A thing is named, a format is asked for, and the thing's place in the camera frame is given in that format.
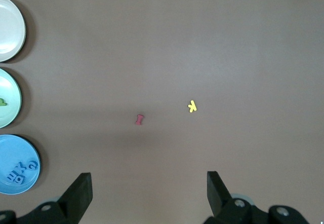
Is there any light green plate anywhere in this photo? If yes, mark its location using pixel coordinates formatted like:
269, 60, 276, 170
0, 68, 22, 129

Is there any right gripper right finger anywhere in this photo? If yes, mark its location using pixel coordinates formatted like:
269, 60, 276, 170
204, 170, 309, 224

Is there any yellow foam letter K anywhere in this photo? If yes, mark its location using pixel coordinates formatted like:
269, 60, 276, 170
187, 99, 198, 114

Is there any brown table cover sheet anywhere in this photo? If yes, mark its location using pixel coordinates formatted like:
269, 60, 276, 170
0, 0, 324, 224

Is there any blue plate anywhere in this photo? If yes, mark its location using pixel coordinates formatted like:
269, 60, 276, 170
0, 134, 41, 195

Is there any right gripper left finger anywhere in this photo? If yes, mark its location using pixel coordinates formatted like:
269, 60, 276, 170
0, 172, 93, 224

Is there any blue foam letter X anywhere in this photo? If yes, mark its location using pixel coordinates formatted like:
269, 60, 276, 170
15, 161, 27, 174

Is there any pale cream plate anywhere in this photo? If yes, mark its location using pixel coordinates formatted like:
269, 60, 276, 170
0, 0, 27, 62

